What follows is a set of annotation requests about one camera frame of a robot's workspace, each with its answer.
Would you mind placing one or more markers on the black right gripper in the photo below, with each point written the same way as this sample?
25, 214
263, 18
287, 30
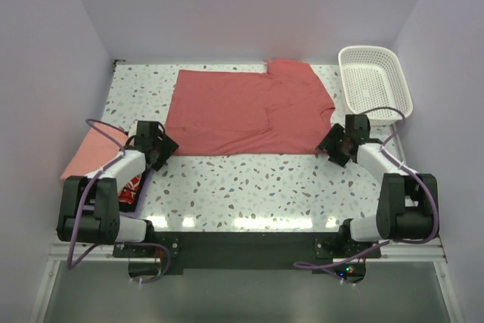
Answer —
327, 144

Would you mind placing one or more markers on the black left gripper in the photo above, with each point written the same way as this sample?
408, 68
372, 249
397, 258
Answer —
169, 147

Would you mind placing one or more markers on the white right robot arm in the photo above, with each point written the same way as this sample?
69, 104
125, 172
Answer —
407, 209

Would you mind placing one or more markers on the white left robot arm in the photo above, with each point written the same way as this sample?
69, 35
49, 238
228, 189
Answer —
72, 226

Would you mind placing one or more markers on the folded lavender t-shirt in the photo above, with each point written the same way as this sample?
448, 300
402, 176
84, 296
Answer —
140, 202

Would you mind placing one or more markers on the folded pink t-shirt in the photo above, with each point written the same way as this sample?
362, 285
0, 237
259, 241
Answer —
95, 151

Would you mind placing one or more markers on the white perforated plastic basket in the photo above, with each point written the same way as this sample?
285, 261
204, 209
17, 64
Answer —
374, 83

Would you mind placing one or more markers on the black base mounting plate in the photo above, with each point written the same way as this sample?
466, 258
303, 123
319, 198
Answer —
182, 251

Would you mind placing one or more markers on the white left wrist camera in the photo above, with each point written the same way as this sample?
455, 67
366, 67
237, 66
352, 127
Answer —
132, 129

